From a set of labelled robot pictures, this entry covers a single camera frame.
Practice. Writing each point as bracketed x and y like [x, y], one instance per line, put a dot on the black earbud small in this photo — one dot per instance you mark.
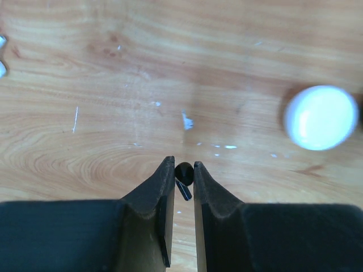
[184, 174]

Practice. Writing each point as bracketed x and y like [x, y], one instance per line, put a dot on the white charging case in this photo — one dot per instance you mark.
[320, 117]

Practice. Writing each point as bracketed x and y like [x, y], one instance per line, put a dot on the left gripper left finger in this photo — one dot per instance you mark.
[133, 233]

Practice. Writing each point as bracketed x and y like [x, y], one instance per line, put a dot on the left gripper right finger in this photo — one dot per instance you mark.
[232, 235]

